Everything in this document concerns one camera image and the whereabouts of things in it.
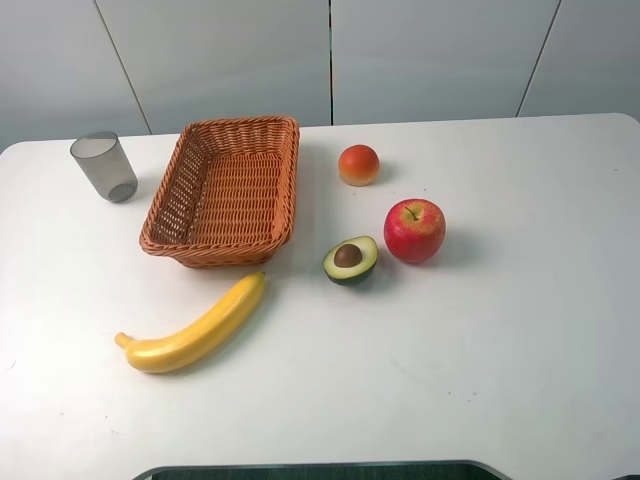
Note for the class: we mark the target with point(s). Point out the halved avocado with pit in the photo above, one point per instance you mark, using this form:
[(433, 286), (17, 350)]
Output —
[(352, 261)]

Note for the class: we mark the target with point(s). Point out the brown wicker basket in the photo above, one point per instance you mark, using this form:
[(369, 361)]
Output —
[(228, 194)]

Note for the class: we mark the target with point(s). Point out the orange round bun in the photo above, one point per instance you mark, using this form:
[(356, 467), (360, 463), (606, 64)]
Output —
[(358, 165)]

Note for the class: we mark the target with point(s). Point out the red apple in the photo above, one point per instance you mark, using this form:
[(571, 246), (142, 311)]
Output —
[(414, 230)]

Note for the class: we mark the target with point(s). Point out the yellow banana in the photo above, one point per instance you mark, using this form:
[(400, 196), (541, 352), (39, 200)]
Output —
[(202, 337)]

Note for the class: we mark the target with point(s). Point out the grey translucent plastic cup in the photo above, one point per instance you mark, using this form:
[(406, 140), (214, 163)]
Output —
[(104, 162)]

